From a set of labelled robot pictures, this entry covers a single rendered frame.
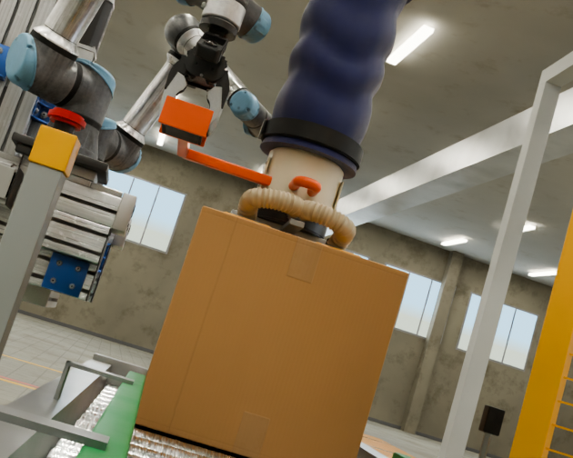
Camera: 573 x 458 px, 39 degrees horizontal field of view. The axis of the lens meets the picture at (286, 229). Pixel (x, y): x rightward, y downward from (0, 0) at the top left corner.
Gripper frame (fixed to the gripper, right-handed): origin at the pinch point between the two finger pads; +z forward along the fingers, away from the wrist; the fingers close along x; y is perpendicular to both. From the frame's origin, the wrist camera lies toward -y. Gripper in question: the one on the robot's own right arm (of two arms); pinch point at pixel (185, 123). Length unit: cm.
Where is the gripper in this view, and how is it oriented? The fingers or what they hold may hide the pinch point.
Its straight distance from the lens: 147.7
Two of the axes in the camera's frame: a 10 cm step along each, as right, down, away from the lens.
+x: -9.5, -3.1, -1.0
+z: -2.9, 9.4, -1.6
